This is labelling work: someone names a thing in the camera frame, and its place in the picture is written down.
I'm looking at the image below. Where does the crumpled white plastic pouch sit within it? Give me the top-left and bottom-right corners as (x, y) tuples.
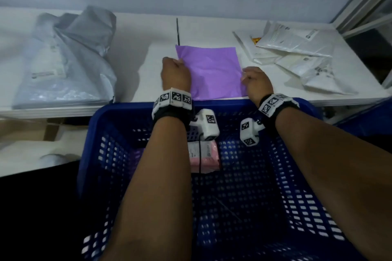
(302, 66), (359, 95)

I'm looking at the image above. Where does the cardboard box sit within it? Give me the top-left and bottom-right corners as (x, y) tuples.
(0, 117), (66, 143)

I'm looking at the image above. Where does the person's left hand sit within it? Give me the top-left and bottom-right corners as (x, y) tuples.
(161, 57), (192, 92)

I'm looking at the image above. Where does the left wrist tracker band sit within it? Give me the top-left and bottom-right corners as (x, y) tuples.
(151, 87), (193, 131)

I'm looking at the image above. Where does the person's left forearm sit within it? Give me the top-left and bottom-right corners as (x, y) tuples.
(99, 116), (193, 261)

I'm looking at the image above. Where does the white metal frame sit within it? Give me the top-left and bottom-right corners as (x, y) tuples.
(331, 0), (392, 39)

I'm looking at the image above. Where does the small white printed pouch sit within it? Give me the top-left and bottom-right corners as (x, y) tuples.
(275, 55), (333, 78)

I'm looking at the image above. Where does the right wrist tracker band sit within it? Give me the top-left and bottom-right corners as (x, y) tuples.
(258, 93), (300, 127)

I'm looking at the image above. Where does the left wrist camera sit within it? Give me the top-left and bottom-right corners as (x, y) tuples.
(190, 109), (220, 141)

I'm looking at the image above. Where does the white mailer pouch orange mark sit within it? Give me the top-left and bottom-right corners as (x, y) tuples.
(233, 30), (284, 65)

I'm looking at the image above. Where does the wrist tracker band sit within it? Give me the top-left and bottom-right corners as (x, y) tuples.
(258, 93), (300, 127)
(151, 87), (193, 131)

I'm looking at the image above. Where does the purple plastic mailer bag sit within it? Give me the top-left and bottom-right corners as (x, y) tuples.
(175, 45), (249, 101)

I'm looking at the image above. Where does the blue plastic basket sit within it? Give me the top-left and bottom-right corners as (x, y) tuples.
(76, 98), (365, 261)

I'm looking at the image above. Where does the pink packet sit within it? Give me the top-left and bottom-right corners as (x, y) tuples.
(187, 141), (222, 174)

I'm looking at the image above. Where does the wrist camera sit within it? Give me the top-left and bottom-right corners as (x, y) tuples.
(190, 109), (220, 141)
(239, 118), (266, 147)

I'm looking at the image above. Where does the person's right hand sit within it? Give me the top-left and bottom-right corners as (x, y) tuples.
(241, 66), (274, 106)

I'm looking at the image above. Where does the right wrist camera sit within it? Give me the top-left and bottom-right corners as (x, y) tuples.
(239, 118), (266, 147)

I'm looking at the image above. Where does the person's right forearm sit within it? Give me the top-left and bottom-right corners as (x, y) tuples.
(275, 108), (392, 261)

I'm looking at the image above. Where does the grey plastic mailer bag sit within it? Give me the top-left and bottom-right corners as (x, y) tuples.
(12, 5), (118, 110)

